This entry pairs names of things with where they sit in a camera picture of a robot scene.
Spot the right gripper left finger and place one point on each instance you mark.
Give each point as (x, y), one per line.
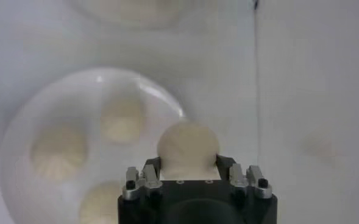
(148, 179)

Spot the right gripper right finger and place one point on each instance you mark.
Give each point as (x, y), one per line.
(240, 178)

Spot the white steamed baozi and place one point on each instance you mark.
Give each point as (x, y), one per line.
(101, 202)
(58, 152)
(188, 146)
(122, 121)

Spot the white round plate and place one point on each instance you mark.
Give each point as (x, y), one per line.
(75, 97)

